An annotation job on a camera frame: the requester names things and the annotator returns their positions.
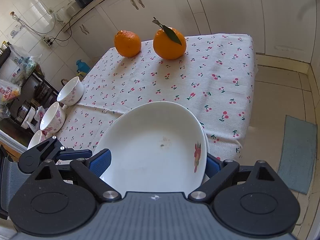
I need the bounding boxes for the blue thermos jug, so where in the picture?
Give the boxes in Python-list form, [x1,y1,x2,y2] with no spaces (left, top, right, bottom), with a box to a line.
[76,60,91,74]

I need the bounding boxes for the black storage shelf rack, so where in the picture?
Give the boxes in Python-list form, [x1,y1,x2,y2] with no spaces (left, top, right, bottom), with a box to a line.
[0,45,60,148]

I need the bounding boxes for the bumpy orange without leaf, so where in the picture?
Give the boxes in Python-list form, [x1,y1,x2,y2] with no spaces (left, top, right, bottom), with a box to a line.
[114,30,142,57]

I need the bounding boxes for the cherry print tablecloth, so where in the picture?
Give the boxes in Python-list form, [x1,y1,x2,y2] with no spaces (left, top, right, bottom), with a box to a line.
[57,34,257,161]

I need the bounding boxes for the grey floor mat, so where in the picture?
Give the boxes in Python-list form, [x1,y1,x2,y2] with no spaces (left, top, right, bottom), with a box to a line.
[278,115,317,194]

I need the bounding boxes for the orange with green leaf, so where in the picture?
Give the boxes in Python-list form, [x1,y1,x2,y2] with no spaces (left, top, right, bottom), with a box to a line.
[152,17,187,60]

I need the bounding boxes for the white deep plate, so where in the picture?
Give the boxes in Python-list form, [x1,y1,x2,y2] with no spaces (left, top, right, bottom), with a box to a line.
[95,101,207,196]

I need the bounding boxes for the large white fruit plate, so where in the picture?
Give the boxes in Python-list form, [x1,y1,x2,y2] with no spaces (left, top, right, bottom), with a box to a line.
[117,113,210,184]

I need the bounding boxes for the white power strip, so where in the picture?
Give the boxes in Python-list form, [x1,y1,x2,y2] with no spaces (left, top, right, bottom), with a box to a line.
[42,36,54,48]

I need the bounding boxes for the white floral bowl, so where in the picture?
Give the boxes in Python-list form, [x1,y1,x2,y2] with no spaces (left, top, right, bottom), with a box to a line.
[27,130,47,150]
[57,76,85,106]
[40,101,66,134]

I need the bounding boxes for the white electric kettle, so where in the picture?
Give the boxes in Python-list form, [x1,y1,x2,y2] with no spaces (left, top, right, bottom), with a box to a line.
[55,7,71,24]

